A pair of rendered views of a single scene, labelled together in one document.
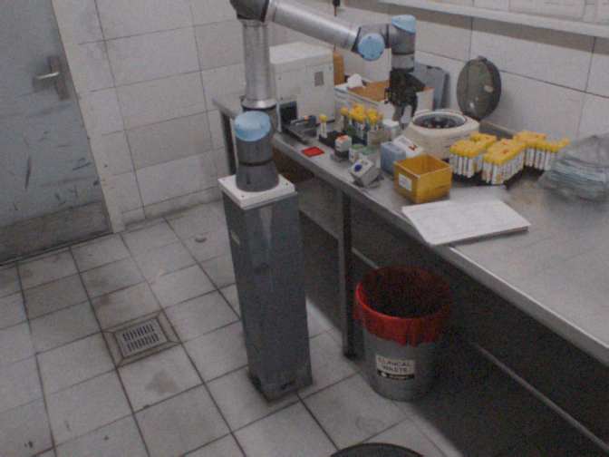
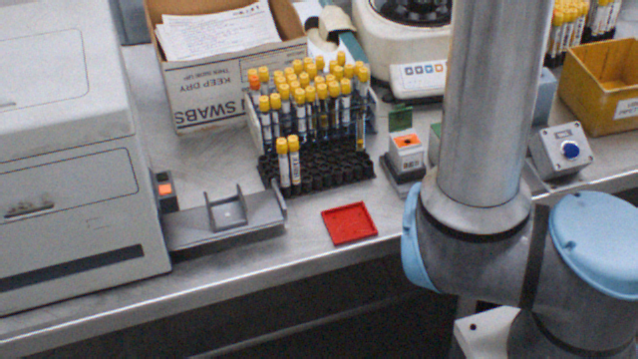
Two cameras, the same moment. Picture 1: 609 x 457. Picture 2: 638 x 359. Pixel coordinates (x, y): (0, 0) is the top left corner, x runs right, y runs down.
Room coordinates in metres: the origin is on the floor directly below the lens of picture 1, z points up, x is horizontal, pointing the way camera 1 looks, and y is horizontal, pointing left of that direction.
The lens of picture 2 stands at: (1.94, 0.67, 1.68)
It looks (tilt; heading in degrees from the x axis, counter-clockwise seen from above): 42 degrees down; 278
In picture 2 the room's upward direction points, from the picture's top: straight up
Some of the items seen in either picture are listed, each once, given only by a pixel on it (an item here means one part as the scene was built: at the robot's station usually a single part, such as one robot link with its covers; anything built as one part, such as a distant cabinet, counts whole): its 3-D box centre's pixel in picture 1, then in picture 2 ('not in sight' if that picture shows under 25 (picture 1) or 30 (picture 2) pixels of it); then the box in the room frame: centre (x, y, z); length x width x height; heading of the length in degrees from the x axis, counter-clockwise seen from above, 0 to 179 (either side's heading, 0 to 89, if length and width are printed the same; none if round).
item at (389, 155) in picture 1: (392, 160); (518, 102); (1.80, -0.32, 0.92); 0.10 x 0.07 x 0.10; 22
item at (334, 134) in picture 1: (337, 131); (314, 146); (2.12, -0.16, 0.93); 0.17 x 0.09 x 0.11; 28
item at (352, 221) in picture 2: (312, 151); (349, 222); (2.05, -0.05, 0.88); 0.07 x 0.07 x 0.01; 27
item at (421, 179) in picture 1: (421, 179); (613, 86); (1.64, -0.39, 0.93); 0.13 x 0.13 x 0.10; 23
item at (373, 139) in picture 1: (363, 131); (311, 113); (2.14, -0.26, 0.91); 0.20 x 0.10 x 0.07; 27
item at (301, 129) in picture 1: (296, 125); (211, 216); (2.24, 0.00, 0.92); 0.21 x 0.07 x 0.05; 27
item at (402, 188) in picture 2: (343, 152); (405, 168); (1.98, -0.17, 0.89); 0.09 x 0.05 x 0.04; 117
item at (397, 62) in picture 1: (403, 60); not in sight; (1.81, -0.35, 1.26); 0.08 x 0.08 x 0.05
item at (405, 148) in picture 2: (343, 146); (405, 155); (1.98, -0.17, 0.92); 0.05 x 0.04 x 0.06; 117
